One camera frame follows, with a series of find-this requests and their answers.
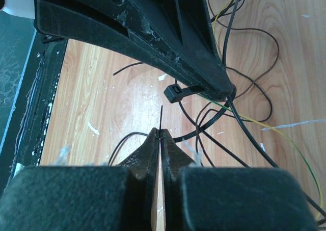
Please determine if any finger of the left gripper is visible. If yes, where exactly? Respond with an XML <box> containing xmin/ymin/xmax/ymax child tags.
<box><xmin>34</xmin><ymin>0</ymin><xmax>235</xmax><ymax>100</ymax></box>

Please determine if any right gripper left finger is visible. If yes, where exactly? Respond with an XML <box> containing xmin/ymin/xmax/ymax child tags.
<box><xmin>1</xmin><ymin>129</ymin><xmax>159</xmax><ymax>230</ymax></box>

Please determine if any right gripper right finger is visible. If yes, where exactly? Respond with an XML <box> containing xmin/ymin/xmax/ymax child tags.
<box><xmin>160</xmin><ymin>129</ymin><xmax>317</xmax><ymax>230</ymax></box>

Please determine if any black zip tie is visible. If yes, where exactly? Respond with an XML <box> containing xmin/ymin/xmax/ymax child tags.
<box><xmin>158</xmin><ymin>84</ymin><xmax>235</xmax><ymax>144</ymax></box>

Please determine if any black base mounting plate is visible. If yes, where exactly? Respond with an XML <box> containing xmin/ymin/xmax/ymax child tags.
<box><xmin>11</xmin><ymin>34</ymin><xmax>68</xmax><ymax>176</ymax></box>

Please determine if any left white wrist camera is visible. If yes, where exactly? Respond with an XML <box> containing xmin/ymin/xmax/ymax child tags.
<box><xmin>1</xmin><ymin>0</ymin><xmax>35</xmax><ymax>19</ymax></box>

